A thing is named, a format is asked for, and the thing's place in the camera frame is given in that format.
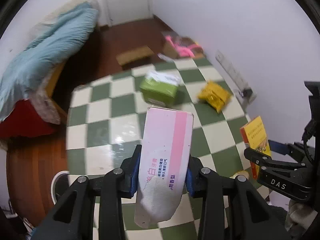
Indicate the white round trash bin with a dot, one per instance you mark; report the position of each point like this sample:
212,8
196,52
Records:
59,185

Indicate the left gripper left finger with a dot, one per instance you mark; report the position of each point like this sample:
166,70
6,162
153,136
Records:
73,214

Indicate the black plug adapter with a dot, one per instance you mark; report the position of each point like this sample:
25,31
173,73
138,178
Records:
247,93

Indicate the white wall power strip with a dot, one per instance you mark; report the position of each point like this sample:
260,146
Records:
238,82

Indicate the small wooden stool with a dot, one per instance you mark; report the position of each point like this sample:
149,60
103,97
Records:
134,55

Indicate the white door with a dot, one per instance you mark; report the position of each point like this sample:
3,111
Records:
125,11

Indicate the yellow snack bag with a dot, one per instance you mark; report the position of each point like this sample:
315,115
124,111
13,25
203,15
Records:
215,95

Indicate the grey patterned blanket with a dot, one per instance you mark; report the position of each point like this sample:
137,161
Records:
44,106

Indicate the red bed sheet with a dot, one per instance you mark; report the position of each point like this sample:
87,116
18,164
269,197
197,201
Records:
24,121

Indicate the pink white toothpaste box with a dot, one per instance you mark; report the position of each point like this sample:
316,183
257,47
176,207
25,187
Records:
163,164

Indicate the yellow book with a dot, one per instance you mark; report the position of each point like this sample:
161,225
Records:
254,136

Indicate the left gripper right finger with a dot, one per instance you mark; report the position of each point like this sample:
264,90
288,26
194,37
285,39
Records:
231,208

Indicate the green cardboard box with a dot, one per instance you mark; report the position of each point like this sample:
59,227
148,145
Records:
160,88

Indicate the green white checkered tablecloth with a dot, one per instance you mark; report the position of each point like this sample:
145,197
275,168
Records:
109,117

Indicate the light blue duvet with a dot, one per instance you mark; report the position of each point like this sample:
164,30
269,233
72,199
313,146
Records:
61,39

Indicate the brown cardboard box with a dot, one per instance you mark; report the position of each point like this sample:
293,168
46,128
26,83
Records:
178,47

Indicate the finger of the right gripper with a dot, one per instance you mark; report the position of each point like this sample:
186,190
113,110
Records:
291,149
261,160

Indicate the pink plastic hanger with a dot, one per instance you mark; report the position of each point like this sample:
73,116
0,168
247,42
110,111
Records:
180,46

